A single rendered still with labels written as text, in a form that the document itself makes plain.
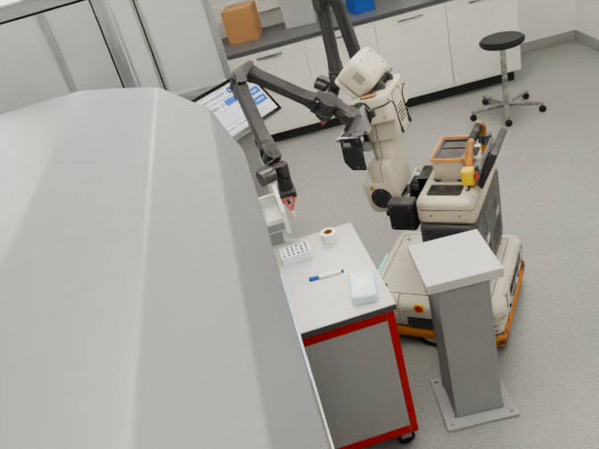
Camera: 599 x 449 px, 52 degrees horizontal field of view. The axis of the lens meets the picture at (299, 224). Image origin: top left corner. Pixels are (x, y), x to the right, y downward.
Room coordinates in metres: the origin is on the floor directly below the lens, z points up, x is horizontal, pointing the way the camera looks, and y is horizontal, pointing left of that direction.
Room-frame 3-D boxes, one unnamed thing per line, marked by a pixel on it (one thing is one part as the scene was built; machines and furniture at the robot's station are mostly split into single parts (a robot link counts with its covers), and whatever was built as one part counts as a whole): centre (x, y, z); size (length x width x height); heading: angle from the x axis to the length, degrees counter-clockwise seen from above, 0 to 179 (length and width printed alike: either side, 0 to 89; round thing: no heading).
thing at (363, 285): (1.80, -0.16, 0.78); 0.15 x 0.10 x 0.04; 171
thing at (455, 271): (1.87, -0.52, 0.38); 0.30 x 0.30 x 0.76; 87
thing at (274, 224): (2.39, 0.27, 0.86); 0.40 x 0.26 x 0.06; 93
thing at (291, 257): (2.16, 0.05, 0.78); 0.12 x 0.08 x 0.04; 93
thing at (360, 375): (1.99, 0.06, 0.38); 0.62 x 0.58 x 0.76; 3
